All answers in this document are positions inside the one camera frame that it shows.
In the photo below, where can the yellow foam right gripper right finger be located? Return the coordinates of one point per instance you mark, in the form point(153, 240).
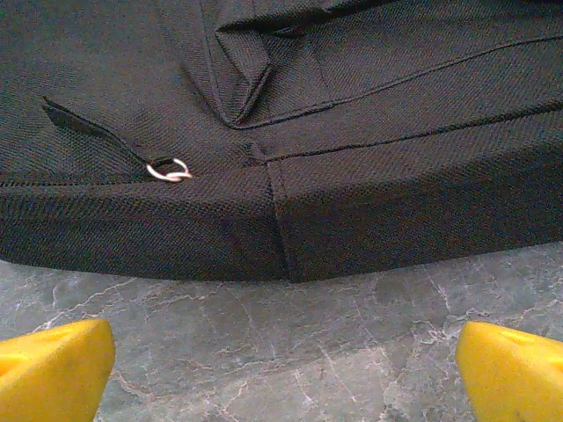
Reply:
point(514, 378)

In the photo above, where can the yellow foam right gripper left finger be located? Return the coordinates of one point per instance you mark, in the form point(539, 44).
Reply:
point(53, 373)

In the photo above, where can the black fabric backpack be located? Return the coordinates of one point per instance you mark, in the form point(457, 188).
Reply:
point(352, 176)

